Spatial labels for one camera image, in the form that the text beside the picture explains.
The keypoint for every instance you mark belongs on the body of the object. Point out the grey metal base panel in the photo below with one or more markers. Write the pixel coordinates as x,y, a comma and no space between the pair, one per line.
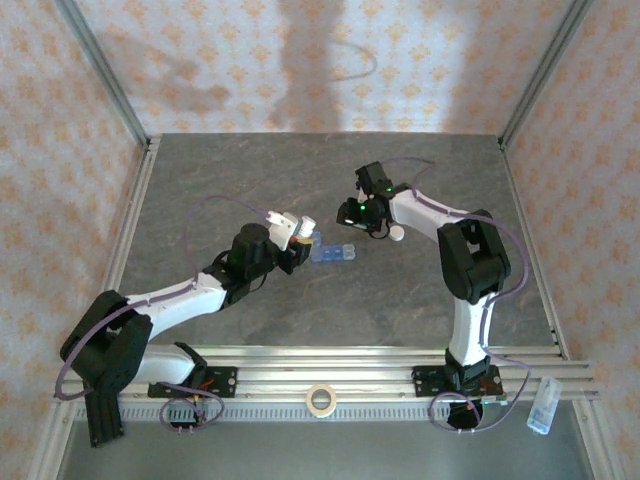
320,450

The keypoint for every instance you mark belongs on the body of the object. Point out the aluminium frame leg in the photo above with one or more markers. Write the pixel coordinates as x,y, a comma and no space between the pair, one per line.
52,440
595,440

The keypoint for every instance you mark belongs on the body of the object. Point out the aluminium frame post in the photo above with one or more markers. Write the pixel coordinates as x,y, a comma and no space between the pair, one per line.
110,75
542,75

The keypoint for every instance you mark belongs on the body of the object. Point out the beige tape roll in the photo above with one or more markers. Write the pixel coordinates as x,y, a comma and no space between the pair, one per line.
321,410

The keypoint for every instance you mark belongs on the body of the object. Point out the aluminium mounting rail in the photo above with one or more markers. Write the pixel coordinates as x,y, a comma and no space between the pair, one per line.
350,372

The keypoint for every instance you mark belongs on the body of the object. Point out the clear plastic container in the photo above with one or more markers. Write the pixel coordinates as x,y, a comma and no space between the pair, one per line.
542,410

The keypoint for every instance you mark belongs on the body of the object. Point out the white round bottle cap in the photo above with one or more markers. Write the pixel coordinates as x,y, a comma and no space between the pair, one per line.
397,233

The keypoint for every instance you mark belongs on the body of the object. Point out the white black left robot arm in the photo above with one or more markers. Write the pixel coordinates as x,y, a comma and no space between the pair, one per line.
175,300

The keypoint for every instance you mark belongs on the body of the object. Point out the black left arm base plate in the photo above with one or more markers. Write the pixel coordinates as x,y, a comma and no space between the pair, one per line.
222,382

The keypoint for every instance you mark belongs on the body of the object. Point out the black extrusion bar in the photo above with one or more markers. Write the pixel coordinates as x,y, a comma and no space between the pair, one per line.
105,425

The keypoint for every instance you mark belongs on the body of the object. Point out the blue clear pill organizer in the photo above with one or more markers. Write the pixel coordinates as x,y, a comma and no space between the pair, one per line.
332,254

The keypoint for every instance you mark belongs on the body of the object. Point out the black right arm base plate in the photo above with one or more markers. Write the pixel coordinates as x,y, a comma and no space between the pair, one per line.
425,382

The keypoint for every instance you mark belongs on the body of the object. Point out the orange white pill bottle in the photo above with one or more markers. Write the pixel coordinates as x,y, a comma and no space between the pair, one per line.
306,226

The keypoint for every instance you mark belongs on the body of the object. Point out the aluminium side rail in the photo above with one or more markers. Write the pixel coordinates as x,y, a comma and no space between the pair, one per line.
516,190
148,165

